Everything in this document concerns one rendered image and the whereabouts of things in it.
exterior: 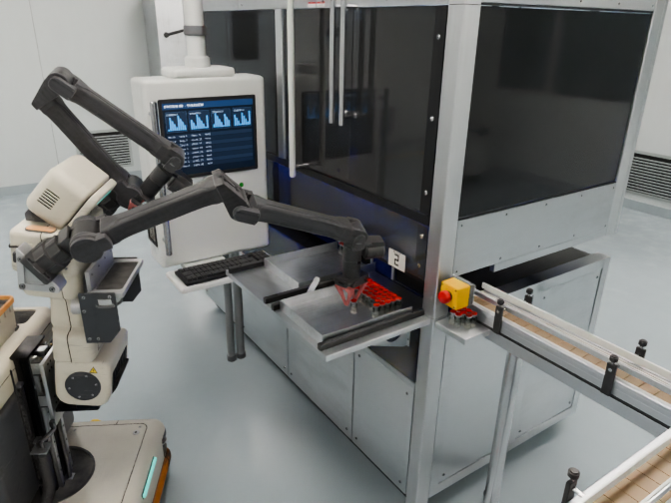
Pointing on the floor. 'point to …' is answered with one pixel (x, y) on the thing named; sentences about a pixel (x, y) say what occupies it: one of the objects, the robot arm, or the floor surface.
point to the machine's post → (442, 233)
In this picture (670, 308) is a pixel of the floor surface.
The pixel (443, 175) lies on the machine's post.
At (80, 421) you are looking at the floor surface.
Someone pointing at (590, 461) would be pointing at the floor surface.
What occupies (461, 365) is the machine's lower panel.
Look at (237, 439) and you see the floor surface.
